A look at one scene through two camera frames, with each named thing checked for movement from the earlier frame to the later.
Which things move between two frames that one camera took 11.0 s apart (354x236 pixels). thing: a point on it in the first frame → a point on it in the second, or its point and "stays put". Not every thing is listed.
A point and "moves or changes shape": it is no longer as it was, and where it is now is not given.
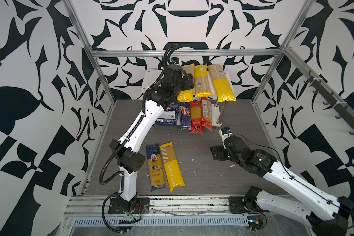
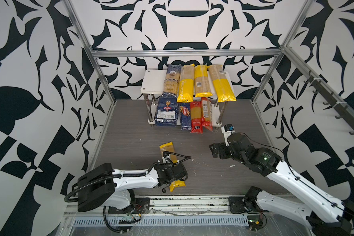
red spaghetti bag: x=196 y=117 stays put
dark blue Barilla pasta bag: x=168 y=117 stays put
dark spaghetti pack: x=156 y=175 moves or changes shape
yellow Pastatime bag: x=186 y=96 stays put
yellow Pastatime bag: x=172 y=169 stays put
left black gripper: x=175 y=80 → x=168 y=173
